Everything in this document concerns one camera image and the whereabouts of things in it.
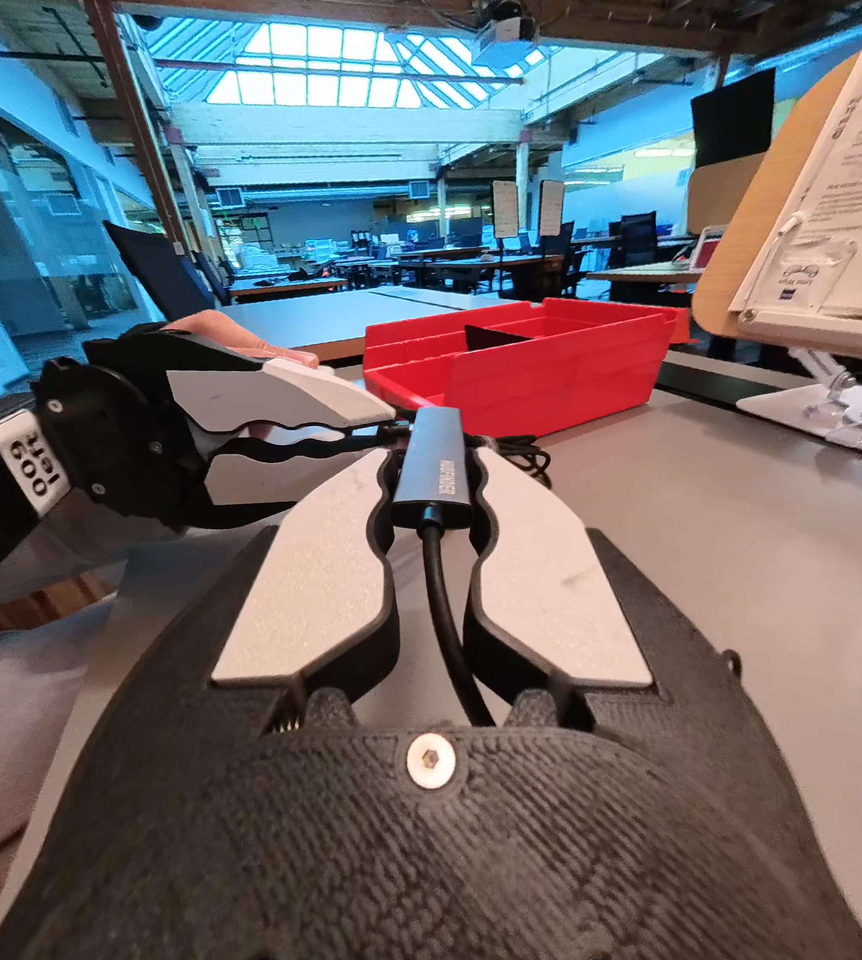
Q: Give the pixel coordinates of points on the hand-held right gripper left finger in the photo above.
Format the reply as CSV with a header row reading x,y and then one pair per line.
x,y
311,570

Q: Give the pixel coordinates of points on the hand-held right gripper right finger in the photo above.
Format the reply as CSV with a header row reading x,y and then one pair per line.
x,y
551,577

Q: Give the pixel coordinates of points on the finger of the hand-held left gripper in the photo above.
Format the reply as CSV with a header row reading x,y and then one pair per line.
x,y
273,484
281,397

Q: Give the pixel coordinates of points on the grey desk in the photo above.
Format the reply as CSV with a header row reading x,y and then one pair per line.
x,y
701,562

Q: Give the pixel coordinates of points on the person's left hand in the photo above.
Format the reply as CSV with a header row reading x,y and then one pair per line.
x,y
228,330

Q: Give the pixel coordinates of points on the grey table with wooden edge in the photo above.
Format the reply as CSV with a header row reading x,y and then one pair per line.
x,y
326,315

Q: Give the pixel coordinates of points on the black monitor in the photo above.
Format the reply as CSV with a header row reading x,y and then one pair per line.
x,y
153,270

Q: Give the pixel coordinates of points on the red plastic bin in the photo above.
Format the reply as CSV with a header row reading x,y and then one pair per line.
x,y
551,382

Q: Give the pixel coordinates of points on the glass skylight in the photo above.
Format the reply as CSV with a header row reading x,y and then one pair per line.
x,y
341,67

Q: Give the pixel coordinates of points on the black office chair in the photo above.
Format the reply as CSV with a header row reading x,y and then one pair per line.
x,y
635,236

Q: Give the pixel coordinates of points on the white stand tray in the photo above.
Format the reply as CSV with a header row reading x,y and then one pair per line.
x,y
813,334

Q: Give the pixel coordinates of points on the red white sign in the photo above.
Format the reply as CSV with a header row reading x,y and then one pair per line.
x,y
708,247

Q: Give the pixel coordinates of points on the wooden document stand board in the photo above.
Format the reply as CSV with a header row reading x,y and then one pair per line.
x,y
746,247

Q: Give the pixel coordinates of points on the laminated instruction sheet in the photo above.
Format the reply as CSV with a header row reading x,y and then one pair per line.
x,y
806,281

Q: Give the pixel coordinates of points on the brown cardboard panel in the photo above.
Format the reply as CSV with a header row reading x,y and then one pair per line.
x,y
723,195

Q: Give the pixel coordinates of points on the ceiling projector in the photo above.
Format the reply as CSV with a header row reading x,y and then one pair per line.
x,y
506,41

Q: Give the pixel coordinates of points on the black panel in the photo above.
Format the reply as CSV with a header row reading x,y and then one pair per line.
x,y
731,120

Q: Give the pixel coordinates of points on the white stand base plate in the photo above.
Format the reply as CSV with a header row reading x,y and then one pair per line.
x,y
776,405

